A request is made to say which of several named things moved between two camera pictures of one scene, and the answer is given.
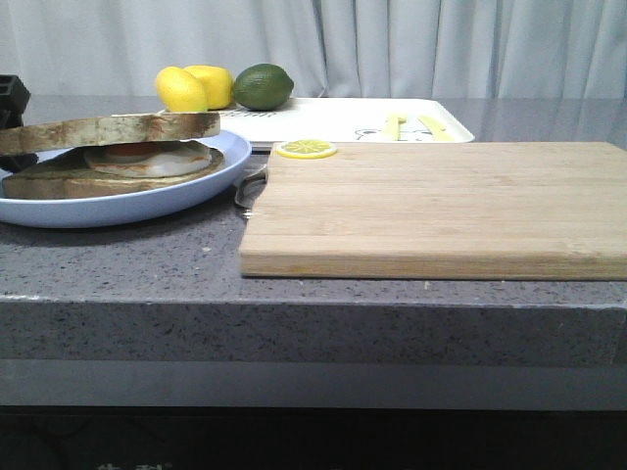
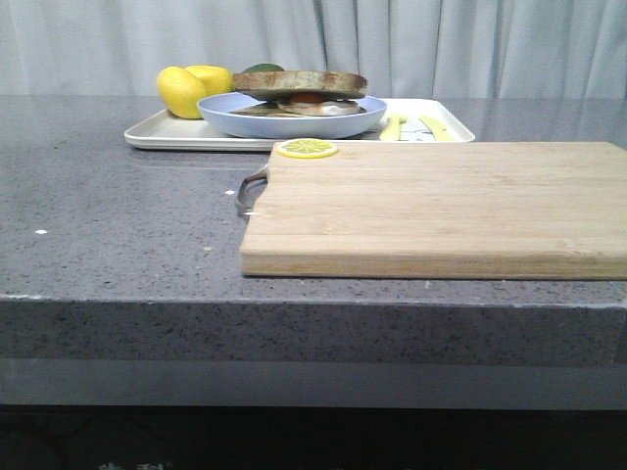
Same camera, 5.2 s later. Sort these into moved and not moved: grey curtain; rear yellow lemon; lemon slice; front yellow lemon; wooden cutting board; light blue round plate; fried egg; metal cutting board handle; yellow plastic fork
Moved: light blue round plate; fried egg
Not moved: front yellow lemon; metal cutting board handle; yellow plastic fork; lemon slice; rear yellow lemon; grey curtain; wooden cutting board
